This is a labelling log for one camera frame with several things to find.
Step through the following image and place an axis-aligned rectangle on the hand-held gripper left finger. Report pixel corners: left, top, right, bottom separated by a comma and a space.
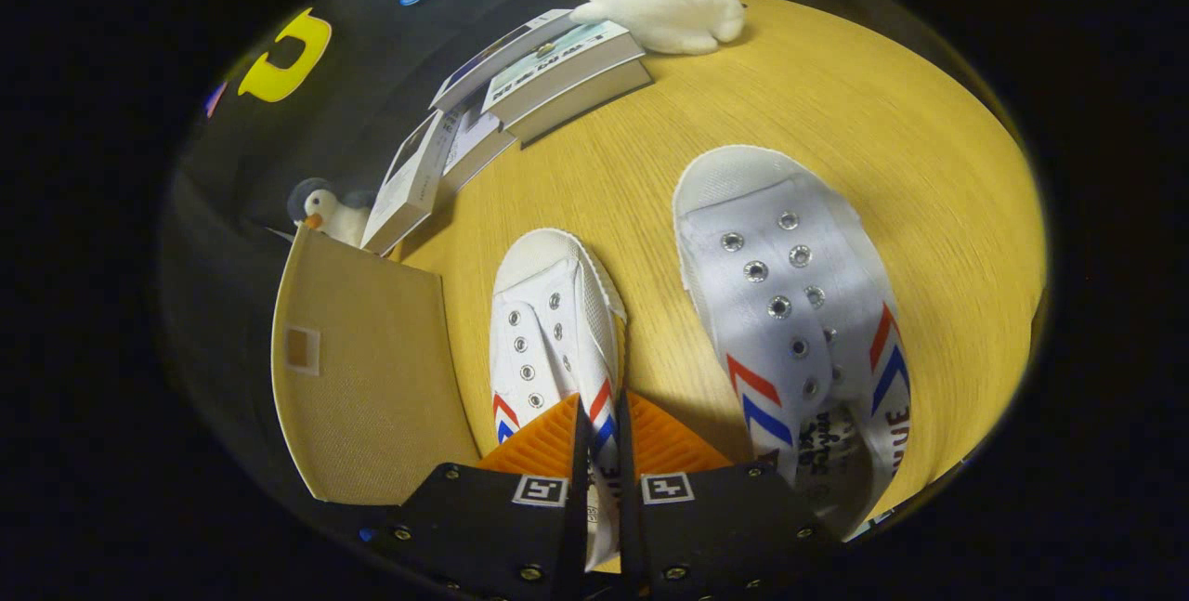
358, 394, 593, 601

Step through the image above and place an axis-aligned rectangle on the book with dark blue picture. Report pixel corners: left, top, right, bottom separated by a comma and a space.
429, 8, 581, 114

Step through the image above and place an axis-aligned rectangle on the beige fabric storage box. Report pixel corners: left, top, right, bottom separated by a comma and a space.
270, 225, 482, 505

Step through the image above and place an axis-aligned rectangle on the white duck plush toy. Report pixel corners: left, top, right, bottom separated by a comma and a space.
569, 0, 747, 57

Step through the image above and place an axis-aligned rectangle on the book with pale blue cover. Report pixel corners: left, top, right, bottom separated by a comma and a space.
481, 20, 654, 149

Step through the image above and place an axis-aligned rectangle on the plain white book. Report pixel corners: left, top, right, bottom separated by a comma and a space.
441, 104, 518, 193

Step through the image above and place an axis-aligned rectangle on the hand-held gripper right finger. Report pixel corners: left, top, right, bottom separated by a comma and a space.
615, 389, 842, 601

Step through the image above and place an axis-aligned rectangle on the white striped canvas shoe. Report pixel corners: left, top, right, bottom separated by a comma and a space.
489, 228, 629, 574
673, 145, 913, 542

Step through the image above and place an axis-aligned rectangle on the grey penguin plush toy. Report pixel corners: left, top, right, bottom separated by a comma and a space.
286, 177, 377, 249

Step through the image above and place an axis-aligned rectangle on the white book with portrait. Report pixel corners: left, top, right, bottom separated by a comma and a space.
359, 109, 456, 256

